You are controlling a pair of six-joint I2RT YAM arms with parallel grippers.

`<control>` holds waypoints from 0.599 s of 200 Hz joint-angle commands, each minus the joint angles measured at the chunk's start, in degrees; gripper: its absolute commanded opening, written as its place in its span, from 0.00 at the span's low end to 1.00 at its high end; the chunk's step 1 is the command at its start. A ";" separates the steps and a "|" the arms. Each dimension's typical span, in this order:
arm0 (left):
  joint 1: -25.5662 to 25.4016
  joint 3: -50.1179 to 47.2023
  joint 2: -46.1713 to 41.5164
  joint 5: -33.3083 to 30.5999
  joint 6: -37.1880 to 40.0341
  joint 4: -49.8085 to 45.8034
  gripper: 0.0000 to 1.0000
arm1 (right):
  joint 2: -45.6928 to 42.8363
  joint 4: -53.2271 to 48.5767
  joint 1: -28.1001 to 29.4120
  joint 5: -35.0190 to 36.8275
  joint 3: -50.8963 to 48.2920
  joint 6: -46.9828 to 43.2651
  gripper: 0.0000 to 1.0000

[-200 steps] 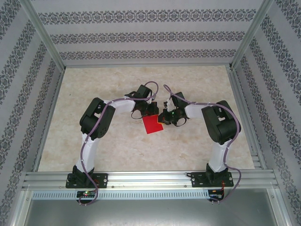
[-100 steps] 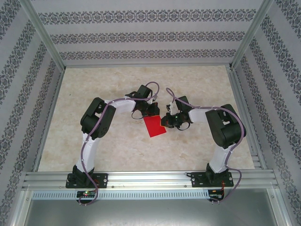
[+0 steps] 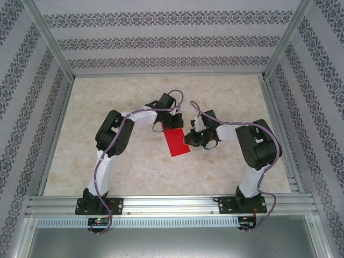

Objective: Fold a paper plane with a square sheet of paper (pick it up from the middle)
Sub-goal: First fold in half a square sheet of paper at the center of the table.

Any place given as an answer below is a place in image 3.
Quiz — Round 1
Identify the red square paper sheet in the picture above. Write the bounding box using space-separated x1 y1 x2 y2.
163 128 192 157

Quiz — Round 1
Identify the grey metal sheet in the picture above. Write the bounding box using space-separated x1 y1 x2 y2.
26 227 330 258

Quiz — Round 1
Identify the left controller circuit board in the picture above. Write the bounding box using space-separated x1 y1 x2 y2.
88 217 111 226

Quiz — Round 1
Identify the aluminium back rail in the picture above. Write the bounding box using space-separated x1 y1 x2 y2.
73 71 266 79

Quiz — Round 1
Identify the aluminium mounting rail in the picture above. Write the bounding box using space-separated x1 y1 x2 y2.
25 195 319 217

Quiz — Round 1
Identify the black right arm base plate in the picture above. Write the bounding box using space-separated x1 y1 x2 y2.
218 195 268 215

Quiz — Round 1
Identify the aluminium side rail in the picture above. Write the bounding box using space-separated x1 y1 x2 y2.
259 75 307 195
37 76 75 196

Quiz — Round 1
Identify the slotted grey cable duct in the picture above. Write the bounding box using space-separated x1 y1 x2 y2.
36 217 240 228

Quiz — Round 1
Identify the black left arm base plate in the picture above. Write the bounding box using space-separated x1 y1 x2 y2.
75 197 124 216

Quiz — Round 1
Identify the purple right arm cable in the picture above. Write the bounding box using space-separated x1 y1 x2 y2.
190 101 283 234

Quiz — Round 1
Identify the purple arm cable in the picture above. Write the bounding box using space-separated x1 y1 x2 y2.
190 101 283 234
90 89 185 236

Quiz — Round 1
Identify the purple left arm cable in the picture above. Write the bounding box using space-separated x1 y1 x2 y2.
90 89 185 236

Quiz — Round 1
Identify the aluminium frame post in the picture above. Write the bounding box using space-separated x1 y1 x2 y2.
262 0 315 81
25 0 76 80

